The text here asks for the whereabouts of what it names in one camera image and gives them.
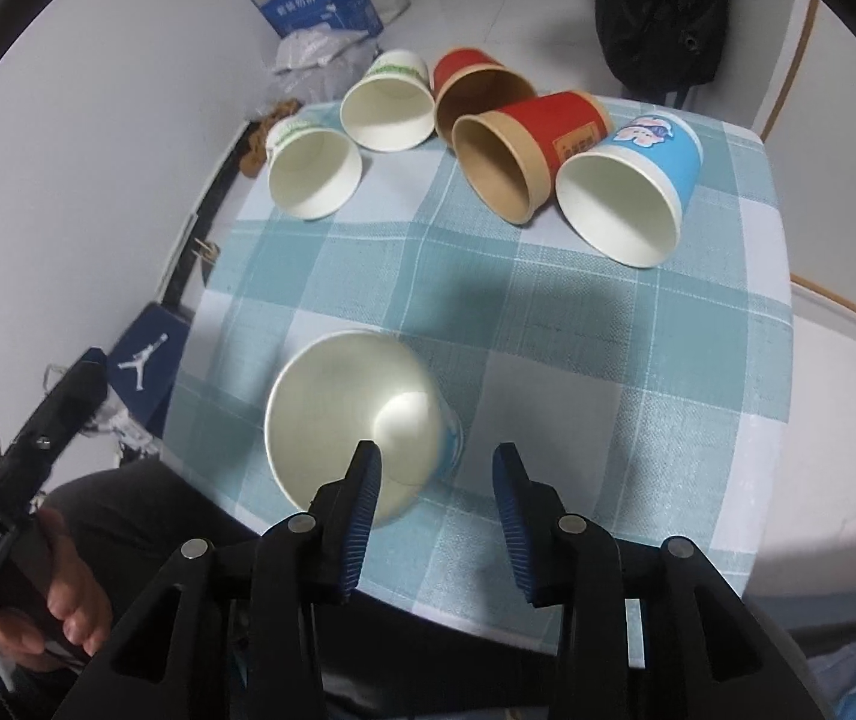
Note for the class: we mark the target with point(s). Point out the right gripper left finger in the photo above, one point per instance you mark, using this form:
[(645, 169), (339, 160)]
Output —
[(345, 510)]

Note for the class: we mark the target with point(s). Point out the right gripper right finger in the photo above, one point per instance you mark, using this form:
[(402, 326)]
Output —
[(529, 511)]

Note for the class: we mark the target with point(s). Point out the blue paper cup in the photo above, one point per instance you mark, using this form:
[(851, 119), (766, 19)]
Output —
[(627, 196), (353, 386)]

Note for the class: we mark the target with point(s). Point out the green white paper cup left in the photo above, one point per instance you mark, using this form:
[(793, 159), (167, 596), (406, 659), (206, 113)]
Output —
[(312, 170)]

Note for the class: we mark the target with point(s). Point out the green white paper cup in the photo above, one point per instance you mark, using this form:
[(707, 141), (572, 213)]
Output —
[(312, 170), (391, 108)]

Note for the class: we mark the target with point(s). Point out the red paper cup front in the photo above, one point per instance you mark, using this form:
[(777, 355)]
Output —
[(510, 156)]

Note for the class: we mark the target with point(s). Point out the red paper cup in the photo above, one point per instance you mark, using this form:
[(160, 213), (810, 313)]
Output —
[(467, 81), (510, 156)]

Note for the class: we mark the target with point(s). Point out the red paper cup rear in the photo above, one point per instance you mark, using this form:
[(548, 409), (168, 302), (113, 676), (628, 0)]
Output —
[(467, 81)]

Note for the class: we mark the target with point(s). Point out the person left hand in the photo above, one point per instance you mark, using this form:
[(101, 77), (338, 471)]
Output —
[(74, 598)]

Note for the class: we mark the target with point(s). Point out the teal checked tablecloth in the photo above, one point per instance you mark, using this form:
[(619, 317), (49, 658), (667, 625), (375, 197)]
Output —
[(655, 401)]

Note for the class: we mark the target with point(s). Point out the navy Jordan shoe box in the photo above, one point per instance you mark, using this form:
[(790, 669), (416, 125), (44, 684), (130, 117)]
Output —
[(144, 362)]

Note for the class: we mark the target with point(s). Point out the brown shoes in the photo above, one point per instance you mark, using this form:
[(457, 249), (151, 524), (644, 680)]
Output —
[(256, 155)]

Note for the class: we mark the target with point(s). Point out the grey plastic bag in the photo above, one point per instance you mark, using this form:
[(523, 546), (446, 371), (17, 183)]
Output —
[(319, 64)]

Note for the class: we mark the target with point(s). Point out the blue cardboard box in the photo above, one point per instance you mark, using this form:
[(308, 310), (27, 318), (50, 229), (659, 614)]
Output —
[(288, 16)]

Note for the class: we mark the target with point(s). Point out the black backpack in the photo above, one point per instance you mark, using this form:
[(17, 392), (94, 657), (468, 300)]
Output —
[(659, 47)]

